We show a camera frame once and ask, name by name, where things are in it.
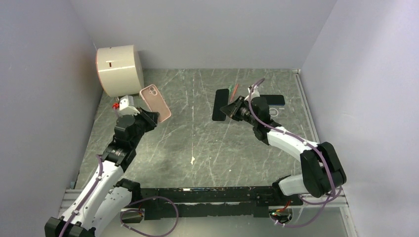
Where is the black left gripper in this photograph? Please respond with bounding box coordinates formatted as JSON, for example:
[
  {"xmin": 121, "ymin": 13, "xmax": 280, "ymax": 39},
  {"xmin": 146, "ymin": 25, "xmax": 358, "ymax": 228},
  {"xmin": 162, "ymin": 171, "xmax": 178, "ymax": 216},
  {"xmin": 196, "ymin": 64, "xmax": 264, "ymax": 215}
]
[{"xmin": 128, "ymin": 106, "xmax": 159, "ymax": 148}]

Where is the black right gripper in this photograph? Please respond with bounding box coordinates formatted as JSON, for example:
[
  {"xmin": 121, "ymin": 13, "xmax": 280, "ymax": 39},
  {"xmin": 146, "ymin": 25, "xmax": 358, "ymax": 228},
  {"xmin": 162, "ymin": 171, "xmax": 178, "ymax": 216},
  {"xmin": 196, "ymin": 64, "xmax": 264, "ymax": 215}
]
[{"xmin": 220, "ymin": 96, "xmax": 258, "ymax": 126}]

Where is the blue phone black screen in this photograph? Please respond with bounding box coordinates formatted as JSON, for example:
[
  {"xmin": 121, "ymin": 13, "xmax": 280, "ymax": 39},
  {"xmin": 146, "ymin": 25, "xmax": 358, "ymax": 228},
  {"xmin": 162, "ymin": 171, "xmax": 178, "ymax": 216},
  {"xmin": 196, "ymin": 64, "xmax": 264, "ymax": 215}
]
[{"xmin": 261, "ymin": 94, "xmax": 286, "ymax": 106}]

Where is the clear phone case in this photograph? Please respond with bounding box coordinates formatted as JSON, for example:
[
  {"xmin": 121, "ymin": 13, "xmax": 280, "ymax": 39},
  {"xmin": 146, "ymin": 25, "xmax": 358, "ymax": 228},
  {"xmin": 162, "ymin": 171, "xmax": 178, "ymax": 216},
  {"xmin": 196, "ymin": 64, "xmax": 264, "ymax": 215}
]
[{"xmin": 269, "ymin": 106, "xmax": 285, "ymax": 118}]

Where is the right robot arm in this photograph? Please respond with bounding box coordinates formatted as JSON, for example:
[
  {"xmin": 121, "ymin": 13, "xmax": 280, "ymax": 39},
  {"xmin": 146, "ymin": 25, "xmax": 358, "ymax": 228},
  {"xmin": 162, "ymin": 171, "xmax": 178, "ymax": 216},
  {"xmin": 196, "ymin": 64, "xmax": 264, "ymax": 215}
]
[{"xmin": 220, "ymin": 96, "xmax": 347, "ymax": 205}]

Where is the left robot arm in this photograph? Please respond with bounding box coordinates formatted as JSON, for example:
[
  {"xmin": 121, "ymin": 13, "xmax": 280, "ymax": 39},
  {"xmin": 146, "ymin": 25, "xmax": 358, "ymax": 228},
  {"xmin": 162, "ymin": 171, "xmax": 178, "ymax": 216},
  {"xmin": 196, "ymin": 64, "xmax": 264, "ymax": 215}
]
[{"xmin": 44, "ymin": 108, "xmax": 159, "ymax": 237}]

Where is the orange pen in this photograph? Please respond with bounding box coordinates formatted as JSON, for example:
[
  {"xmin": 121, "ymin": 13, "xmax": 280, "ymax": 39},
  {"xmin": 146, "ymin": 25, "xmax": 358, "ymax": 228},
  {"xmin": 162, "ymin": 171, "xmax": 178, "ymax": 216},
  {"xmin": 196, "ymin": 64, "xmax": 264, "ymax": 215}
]
[{"xmin": 229, "ymin": 83, "xmax": 239, "ymax": 102}]

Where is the cream round cylinder box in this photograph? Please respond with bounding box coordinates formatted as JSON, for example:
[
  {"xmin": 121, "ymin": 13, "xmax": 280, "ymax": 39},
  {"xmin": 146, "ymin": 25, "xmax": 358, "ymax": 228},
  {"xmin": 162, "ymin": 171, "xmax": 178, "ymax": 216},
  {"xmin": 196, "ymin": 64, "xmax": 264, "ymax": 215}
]
[{"xmin": 95, "ymin": 45, "xmax": 144, "ymax": 97}]

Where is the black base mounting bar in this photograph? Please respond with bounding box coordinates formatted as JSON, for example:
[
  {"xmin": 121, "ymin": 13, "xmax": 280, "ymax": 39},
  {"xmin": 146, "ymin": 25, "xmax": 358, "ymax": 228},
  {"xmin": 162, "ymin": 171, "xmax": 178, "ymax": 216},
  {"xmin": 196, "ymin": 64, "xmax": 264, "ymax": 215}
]
[{"xmin": 123, "ymin": 186, "xmax": 302, "ymax": 220}]

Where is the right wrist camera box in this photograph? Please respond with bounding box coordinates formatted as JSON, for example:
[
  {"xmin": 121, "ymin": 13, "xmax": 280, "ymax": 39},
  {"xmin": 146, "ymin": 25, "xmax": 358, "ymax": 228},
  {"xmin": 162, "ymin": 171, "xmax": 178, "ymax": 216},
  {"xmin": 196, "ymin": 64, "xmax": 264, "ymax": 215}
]
[{"xmin": 248, "ymin": 85, "xmax": 260, "ymax": 99}]

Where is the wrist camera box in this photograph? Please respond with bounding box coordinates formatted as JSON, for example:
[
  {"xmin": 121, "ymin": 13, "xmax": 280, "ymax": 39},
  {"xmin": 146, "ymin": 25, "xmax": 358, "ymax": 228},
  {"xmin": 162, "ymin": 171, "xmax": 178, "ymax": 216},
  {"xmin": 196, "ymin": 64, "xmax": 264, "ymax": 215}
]
[
  {"xmin": 248, "ymin": 85, "xmax": 260, "ymax": 99},
  {"xmin": 112, "ymin": 95, "xmax": 140, "ymax": 117}
]

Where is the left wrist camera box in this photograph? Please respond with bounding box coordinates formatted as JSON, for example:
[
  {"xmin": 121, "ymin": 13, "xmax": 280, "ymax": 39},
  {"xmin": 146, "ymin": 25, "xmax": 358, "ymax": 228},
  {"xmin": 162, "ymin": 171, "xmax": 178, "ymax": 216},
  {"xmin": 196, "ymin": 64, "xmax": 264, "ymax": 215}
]
[{"xmin": 112, "ymin": 95, "xmax": 140, "ymax": 117}]

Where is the aluminium frame rail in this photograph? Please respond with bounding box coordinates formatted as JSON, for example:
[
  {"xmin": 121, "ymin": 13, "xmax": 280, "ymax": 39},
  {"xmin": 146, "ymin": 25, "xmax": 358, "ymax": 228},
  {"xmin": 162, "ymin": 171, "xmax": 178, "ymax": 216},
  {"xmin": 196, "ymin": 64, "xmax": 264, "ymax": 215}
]
[{"xmin": 44, "ymin": 79, "xmax": 347, "ymax": 237}]

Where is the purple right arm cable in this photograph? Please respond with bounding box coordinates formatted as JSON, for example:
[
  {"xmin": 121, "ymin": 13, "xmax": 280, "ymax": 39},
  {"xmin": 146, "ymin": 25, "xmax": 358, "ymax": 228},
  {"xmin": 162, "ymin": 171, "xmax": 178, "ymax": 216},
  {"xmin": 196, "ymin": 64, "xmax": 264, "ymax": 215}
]
[{"xmin": 247, "ymin": 78, "xmax": 343, "ymax": 229}]

